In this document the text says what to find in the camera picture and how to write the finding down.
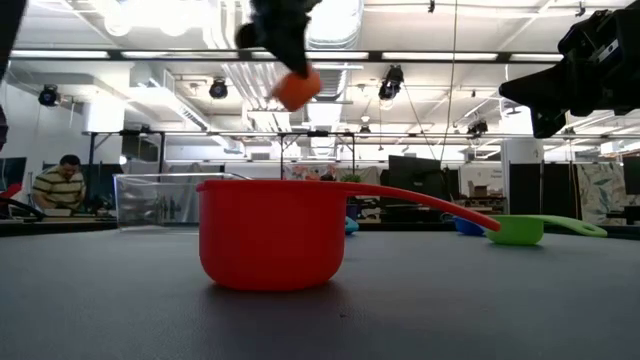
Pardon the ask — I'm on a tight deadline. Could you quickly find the leaf print curtain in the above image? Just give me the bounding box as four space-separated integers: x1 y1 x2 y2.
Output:
576 163 626 226

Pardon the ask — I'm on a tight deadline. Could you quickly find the cardboard box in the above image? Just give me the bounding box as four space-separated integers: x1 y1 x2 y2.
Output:
467 179 494 199

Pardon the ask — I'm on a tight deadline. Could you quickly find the black metal frame stand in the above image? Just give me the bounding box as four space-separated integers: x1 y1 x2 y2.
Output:
276 129 357 181
82 128 167 216

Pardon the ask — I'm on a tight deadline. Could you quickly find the orange plastic measuring cup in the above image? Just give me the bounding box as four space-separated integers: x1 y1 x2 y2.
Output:
271 67 324 113

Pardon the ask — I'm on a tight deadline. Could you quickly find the red plastic measuring cup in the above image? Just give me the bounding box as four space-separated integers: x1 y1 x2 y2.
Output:
195 179 503 293

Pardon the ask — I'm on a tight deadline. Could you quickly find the blue plastic measuring cup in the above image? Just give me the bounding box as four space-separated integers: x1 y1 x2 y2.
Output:
453 215 486 237

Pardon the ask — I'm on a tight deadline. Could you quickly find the black partition panel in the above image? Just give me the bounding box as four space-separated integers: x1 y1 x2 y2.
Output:
508 162 576 225

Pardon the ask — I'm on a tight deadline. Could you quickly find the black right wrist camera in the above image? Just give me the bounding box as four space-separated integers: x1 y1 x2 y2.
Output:
557 8 626 64

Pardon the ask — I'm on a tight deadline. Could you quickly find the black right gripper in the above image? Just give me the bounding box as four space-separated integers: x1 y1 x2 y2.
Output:
498 5 640 140

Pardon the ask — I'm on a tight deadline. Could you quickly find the clear plastic basket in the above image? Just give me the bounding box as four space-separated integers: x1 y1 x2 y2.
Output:
112 172 251 235

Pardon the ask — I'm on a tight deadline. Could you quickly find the black curved cable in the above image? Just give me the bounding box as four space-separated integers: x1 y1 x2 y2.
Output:
0 196 47 221

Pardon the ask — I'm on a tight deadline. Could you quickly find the thin hanging cable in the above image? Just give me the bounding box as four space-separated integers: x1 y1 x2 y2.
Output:
438 0 459 164

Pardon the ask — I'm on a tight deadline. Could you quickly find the colourful wall poster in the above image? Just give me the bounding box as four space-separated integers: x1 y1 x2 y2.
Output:
284 163 326 181

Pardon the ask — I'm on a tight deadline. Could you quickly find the silver ventilation duct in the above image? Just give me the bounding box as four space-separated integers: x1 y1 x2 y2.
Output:
304 0 365 104

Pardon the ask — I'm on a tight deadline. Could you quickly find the green plastic measuring cup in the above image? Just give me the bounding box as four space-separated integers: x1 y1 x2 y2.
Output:
483 214 609 247

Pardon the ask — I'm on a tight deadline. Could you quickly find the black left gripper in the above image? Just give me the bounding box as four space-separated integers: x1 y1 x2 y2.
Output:
234 0 324 80

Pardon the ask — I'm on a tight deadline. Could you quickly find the long ceiling light bar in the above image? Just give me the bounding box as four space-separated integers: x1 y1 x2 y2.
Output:
8 48 565 65

